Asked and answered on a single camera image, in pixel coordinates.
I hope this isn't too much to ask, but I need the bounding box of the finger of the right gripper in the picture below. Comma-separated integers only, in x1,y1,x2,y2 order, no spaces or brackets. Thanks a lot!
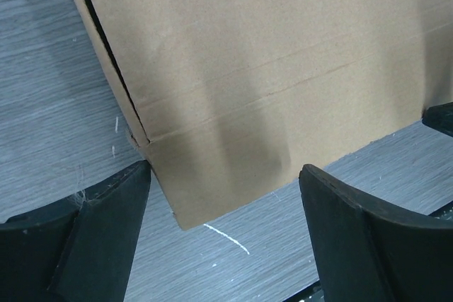
422,102,453,137

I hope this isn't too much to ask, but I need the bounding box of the cardboard box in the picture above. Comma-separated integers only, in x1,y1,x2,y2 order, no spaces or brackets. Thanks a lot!
74,0,452,230

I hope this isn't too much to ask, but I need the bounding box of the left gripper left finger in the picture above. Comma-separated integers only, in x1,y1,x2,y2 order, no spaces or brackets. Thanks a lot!
1,161,151,301

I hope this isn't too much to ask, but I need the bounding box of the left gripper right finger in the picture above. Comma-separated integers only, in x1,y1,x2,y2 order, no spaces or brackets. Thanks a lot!
299,164,452,301

